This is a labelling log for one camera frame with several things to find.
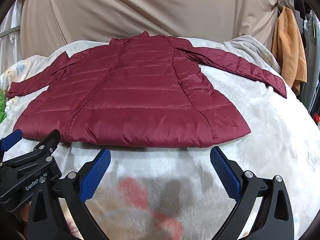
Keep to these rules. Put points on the white curtain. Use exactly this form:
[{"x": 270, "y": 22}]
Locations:
[{"x": 12, "y": 45}]

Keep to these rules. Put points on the red object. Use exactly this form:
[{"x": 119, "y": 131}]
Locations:
[{"x": 317, "y": 118}]

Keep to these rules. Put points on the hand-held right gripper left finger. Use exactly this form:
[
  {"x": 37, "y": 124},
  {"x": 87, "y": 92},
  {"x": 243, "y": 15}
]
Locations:
[{"x": 96, "y": 172}]

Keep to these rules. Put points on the dark hanging clothes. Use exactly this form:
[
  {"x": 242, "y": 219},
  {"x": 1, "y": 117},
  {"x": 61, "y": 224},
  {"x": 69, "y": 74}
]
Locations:
[{"x": 301, "y": 2}]

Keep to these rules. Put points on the maroon puffer jacket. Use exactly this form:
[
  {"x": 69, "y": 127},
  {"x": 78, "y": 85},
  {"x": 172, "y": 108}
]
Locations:
[{"x": 140, "y": 92}]

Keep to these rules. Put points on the orange hanging garment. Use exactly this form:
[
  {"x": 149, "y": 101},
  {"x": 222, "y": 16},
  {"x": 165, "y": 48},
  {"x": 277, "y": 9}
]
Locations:
[{"x": 290, "y": 55}]

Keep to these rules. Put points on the white floral fleece blanket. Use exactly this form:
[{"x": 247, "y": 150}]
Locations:
[{"x": 262, "y": 135}]

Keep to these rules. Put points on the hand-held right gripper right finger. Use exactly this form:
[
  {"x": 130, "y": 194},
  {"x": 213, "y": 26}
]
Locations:
[{"x": 225, "y": 172}]

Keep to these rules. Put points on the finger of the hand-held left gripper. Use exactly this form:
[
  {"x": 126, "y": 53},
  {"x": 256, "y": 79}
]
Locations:
[
  {"x": 11, "y": 136},
  {"x": 47, "y": 145}
]

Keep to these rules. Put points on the beige hanging sheet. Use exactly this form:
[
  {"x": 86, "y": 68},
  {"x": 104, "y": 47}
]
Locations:
[{"x": 150, "y": 7}]

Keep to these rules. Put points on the grey fleece blanket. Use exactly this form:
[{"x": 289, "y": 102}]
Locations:
[{"x": 247, "y": 43}]

